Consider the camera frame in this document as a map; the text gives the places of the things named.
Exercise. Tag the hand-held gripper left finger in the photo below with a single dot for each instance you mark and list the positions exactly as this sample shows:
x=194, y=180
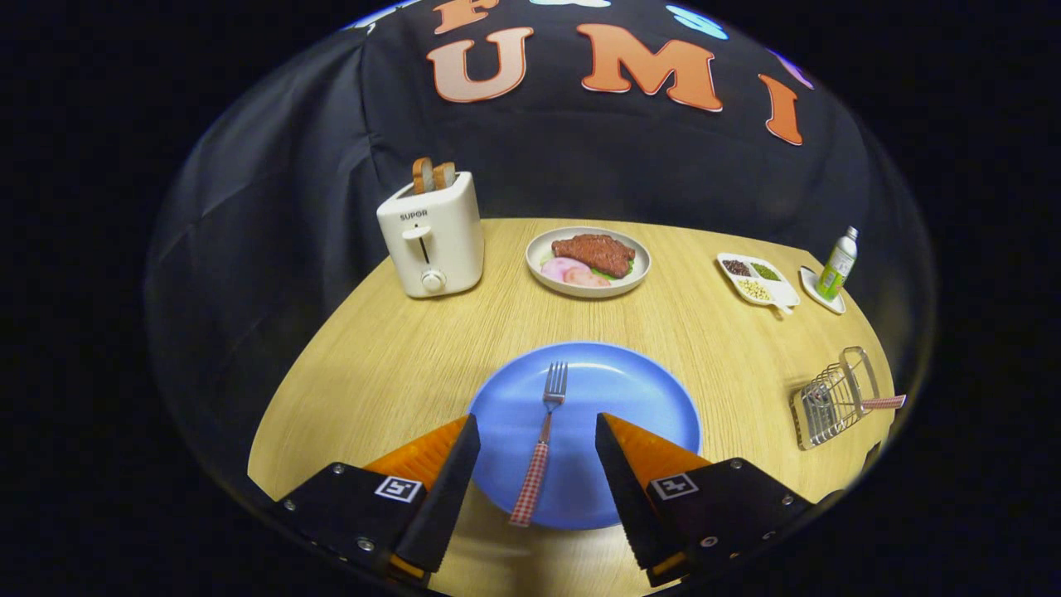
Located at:
x=452, y=489

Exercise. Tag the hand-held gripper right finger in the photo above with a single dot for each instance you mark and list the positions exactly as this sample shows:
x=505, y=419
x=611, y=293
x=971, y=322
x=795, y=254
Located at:
x=622, y=489

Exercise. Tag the blue round plate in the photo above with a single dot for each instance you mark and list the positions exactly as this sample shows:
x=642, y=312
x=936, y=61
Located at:
x=597, y=390

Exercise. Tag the green lettuce leaf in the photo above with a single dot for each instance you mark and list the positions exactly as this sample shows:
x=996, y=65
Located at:
x=629, y=267

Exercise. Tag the pink ham slices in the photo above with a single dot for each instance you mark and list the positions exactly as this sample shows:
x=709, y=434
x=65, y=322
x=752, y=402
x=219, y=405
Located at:
x=568, y=272

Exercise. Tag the brown steak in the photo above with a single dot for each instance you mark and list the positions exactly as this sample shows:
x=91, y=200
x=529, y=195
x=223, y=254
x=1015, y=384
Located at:
x=593, y=253

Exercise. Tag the pile of yellow soybeans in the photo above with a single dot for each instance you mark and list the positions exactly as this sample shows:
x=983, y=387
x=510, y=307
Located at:
x=753, y=289

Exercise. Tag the white toaster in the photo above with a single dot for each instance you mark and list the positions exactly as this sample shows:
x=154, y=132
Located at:
x=443, y=240

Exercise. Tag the pile of dark red beans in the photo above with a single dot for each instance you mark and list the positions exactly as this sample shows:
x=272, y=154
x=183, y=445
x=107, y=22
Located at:
x=736, y=268

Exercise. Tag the white divided dish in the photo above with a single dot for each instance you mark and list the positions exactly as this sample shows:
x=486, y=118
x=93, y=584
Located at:
x=783, y=296

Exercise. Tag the white round dinner plate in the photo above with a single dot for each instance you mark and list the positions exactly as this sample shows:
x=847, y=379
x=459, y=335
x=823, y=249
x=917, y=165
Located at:
x=539, y=249

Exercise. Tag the pile of green mung beans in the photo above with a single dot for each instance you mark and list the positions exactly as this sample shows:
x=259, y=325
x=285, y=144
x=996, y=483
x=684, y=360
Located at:
x=765, y=272

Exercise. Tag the small white saucer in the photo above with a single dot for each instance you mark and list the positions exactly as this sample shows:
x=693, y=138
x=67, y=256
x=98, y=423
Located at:
x=811, y=282

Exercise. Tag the green and silver bottle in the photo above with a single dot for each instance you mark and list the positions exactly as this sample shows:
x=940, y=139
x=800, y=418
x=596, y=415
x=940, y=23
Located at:
x=835, y=269

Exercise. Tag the brown toast slice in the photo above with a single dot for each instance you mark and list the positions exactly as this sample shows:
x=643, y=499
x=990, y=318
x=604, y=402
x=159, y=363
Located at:
x=444, y=175
x=423, y=176

